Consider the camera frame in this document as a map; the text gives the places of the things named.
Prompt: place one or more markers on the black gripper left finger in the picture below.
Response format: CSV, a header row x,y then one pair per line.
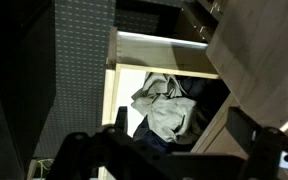
x,y
80,154

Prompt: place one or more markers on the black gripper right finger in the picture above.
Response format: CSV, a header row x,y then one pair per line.
x,y
261,144

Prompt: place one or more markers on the black clothing in drawer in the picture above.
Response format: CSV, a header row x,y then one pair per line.
x,y
209,95

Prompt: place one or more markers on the wooden lower left drawer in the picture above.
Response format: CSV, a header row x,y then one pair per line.
x,y
132,55

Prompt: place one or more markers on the beige crumpled garment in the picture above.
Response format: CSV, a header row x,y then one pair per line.
x,y
170,114

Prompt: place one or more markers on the black equipment case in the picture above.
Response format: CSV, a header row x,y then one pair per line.
x,y
27,80

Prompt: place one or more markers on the wooden bed frame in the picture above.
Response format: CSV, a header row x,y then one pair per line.
x,y
248,47

